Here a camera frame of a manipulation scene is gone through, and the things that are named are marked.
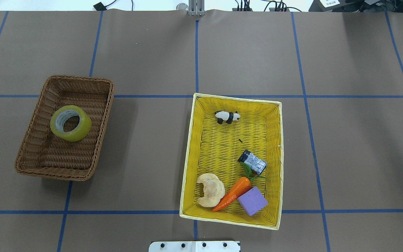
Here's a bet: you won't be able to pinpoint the yellow woven basket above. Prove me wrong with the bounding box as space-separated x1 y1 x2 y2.
179 93 284 230

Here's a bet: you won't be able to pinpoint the purple foam cube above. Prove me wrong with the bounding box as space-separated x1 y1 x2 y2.
237 187 268 216

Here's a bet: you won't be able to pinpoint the small black-capped bottle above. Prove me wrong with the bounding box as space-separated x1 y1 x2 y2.
237 150 267 175

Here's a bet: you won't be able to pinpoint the small black puck device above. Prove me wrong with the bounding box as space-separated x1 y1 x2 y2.
93 2 107 11

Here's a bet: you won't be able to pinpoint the orange toy carrot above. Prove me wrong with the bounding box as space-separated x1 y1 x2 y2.
212 176 252 212

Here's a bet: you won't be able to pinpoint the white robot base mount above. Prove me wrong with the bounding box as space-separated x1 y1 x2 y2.
148 240 241 252

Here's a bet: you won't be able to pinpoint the brown wicker basket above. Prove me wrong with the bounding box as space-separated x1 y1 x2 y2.
15 75 115 181

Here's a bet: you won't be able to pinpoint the aluminium frame post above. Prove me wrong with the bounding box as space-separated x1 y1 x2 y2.
188 0 206 16

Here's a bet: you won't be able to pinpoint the clear tape roll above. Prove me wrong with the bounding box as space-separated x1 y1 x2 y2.
49 105 92 142

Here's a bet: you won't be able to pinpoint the panda figurine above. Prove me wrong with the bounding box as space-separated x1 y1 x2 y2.
214 111 241 124

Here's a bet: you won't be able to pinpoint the toy bread croissant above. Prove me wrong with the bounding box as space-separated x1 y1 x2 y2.
197 173 225 207

